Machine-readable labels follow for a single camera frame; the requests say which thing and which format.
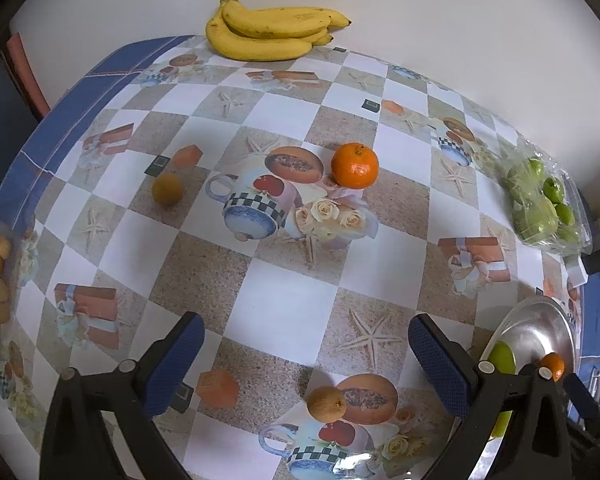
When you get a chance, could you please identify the checkered printed tablecloth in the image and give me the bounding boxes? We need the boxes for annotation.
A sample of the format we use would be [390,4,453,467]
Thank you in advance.
[0,36,600,479]

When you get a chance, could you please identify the yellow banana bunch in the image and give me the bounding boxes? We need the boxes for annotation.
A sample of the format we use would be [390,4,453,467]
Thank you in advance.
[206,0,351,62]

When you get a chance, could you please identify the stainless steel bowl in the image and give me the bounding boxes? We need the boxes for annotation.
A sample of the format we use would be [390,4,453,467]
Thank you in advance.
[478,296,577,376]

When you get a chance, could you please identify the small brown longan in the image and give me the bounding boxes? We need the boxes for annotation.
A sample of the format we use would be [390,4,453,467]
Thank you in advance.
[151,174,184,207]

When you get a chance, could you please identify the green apple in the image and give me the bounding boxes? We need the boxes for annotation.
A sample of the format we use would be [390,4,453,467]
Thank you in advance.
[488,341,516,439]

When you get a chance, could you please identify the orange tangerine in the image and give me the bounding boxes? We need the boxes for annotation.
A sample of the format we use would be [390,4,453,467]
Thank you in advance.
[539,352,566,382]
[330,142,379,190]

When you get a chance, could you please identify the clear bag of small fruits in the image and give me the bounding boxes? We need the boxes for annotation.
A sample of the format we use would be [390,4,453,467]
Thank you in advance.
[0,220,38,360]

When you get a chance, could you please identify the clear pack of green fruits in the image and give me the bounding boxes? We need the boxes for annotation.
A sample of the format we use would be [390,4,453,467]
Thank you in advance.
[500,140,593,257]

